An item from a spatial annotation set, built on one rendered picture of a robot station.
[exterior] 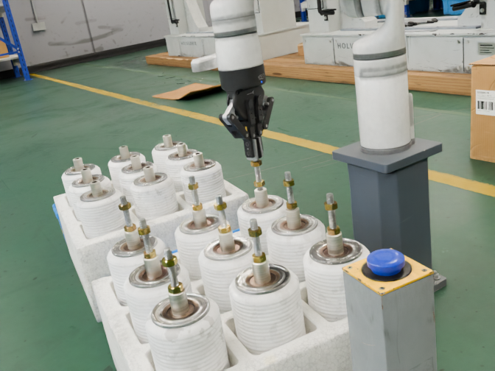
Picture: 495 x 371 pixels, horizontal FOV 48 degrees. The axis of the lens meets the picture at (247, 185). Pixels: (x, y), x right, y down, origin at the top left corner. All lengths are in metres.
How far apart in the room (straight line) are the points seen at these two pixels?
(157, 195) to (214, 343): 0.55
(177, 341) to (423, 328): 0.28
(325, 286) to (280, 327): 0.09
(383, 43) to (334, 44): 2.41
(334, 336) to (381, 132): 0.41
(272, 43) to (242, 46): 3.24
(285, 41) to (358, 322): 3.64
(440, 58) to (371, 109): 1.87
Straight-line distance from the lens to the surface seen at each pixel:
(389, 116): 1.01
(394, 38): 0.98
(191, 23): 5.28
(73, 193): 1.32
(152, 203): 1.21
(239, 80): 0.90
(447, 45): 2.83
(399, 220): 1.05
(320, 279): 0.78
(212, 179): 1.24
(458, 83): 2.73
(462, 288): 1.19
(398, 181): 1.02
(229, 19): 0.89
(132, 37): 7.48
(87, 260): 1.19
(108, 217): 1.20
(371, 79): 1.00
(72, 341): 1.23
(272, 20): 4.13
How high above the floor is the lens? 0.63
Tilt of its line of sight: 20 degrees down
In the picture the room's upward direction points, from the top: 9 degrees counter-clockwise
